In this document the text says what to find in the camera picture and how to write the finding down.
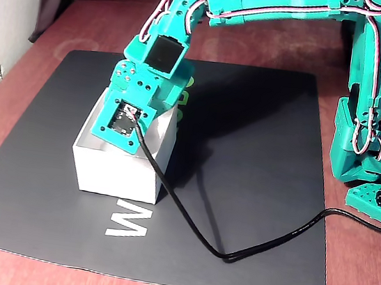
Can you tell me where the teal gripper with servo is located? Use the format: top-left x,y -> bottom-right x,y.
107,27 -> 199,117

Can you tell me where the white open cardboard box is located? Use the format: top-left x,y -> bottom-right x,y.
66,82 -> 183,206

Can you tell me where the black mat with logo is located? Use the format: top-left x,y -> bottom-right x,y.
0,32 -> 356,285

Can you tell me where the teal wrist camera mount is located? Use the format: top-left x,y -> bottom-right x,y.
87,86 -> 162,158

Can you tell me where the white gripper servo wire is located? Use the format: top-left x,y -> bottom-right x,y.
139,0 -> 171,47

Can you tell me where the black camera usb cable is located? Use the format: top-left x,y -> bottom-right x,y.
111,106 -> 381,283

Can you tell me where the white forearm servo wire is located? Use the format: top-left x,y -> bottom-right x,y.
185,0 -> 381,62

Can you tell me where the white upper arm servo wire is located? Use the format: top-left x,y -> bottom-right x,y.
345,0 -> 381,157

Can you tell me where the teal perforated base plate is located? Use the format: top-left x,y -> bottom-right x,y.
343,179 -> 381,224

